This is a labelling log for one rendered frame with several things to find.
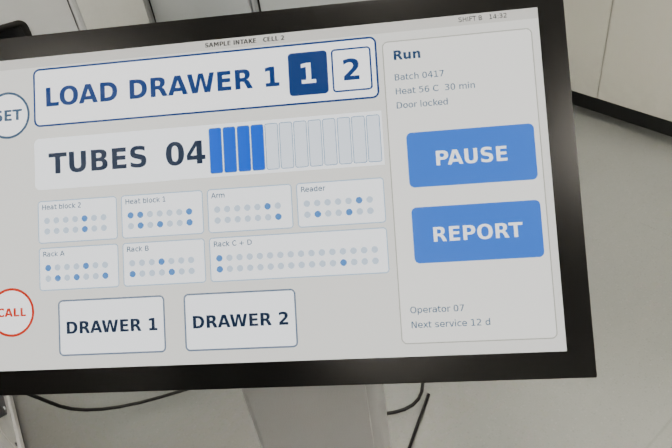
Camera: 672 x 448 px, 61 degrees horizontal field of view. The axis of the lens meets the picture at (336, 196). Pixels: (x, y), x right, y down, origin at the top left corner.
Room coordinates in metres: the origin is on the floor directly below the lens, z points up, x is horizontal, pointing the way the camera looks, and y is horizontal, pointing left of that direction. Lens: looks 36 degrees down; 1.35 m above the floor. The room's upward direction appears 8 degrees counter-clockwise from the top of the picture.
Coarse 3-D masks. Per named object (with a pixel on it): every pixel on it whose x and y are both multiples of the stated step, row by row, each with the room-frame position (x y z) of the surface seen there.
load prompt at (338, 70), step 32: (96, 64) 0.48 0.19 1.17; (128, 64) 0.48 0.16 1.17; (160, 64) 0.47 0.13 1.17; (192, 64) 0.47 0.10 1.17; (224, 64) 0.46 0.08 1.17; (256, 64) 0.46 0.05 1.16; (288, 64) 0.45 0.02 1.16; (320, 64) 0.45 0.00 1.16; (352, 64) 0.44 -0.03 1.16; (64, 96) 0.47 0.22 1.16; (96, 96) 0.47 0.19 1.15; (128, 96) 0.46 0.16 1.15; (160, 96) 0.45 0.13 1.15; (192, 96) 0.45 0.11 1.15; (224, 96) 0.44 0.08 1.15; (256, 96) 0.44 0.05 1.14; (288, 96) 0.43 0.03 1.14; (320, 96) 0.43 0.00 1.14; (352, 96) 0.42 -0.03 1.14
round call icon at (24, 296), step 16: (0, 288) 0.38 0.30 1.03; (16, 288) 0.37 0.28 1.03; (32, 288) 0.37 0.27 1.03; (0, 304) 0.37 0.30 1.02; (16, 304) 0.37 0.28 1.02; (32, 304) 0.36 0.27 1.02; (0, 320) 0.36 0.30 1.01; (16, 320) 0.36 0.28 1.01; (32, 320) 0.36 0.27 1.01; (0, 336) 0.35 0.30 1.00; (16, 336) 0.35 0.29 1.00; (32, 336) 0.35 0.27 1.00
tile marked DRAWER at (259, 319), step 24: (288, 288) 0.34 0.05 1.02; (192, 312) 0.34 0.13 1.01; (216, 312) 0.33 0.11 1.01; (240, 312) 0.33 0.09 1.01; (264, 312) 0.33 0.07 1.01; (288, 312) 0.32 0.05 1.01; (192, 336) 0.32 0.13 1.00; (216, 336) 0.32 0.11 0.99; (240, 336) 0.32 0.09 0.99; (264, 336) 0.31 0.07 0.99; (288, 336) 0.31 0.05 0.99
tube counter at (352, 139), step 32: (192, 128) 0.43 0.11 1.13; (224, 128) 0.43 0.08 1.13; (256, 128) 0.42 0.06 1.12; (288, 128) 0.42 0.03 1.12; (320, 128) 0.41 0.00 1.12; (352, 128) 0.41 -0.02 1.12; (192, 160) 0.42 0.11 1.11; (224, 160) 0.41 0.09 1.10; (256, 160) 0.41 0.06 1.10; (288, 160) 0.40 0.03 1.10; (320, 160) 0.40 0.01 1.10; (352, 160) 0.39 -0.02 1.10; (384, 160) 0.39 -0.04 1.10
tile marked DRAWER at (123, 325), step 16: (64, 304) 0.36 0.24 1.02; (80, 304) 0.36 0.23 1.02; (96, 304) 0.35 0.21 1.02; (112, 304) 0.35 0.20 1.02; (128, 304) 0.35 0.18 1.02; (144, 304) 0.35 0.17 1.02; (160, 304) 0.35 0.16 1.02; (64, 320) 0.35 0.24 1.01; (80, 320) 0.35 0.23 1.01; (96, 320) 0.35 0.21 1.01; (112, 320) 0.34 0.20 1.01; (128, 320) 0.34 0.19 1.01; (144, 320) 0.34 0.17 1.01; (160, 320) 0.34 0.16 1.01; (64, 336) 0.34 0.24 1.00; (80, 336) 0.34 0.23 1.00; (96, 336) 0.34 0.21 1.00; (112, 336) 0.34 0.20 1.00; (128, 336) 0.33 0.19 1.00; (144, 336) 0.33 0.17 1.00; (160, 336) 0.33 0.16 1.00; (64, 352) 0.33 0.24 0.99; (80, 352) 0.33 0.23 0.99; (96, 352) 0.33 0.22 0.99; (112, 352) 0.33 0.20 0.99; (128, 352) 0.32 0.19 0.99; (144, 352) 0.32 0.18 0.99; (160, 352) 0.32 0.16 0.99
